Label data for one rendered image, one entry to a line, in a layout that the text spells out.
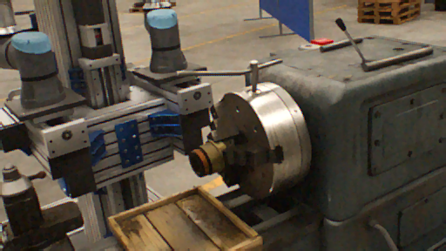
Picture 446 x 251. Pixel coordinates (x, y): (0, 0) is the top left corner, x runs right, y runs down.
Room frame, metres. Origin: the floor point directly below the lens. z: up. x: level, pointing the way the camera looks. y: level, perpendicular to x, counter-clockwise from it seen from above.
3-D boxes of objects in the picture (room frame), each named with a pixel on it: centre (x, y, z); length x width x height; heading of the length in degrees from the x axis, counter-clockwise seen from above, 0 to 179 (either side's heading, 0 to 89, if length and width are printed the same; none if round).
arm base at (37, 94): (1.51, 0.73, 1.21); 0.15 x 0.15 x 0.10
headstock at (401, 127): (1.45, -0.32, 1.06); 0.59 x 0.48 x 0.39; 122
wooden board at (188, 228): (1.08, 0.23, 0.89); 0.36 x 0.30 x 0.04; 32
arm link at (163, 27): (1.82, 0.34, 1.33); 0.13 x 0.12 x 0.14; 17
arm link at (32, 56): (1.51, 0.74, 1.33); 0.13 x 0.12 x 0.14; 60
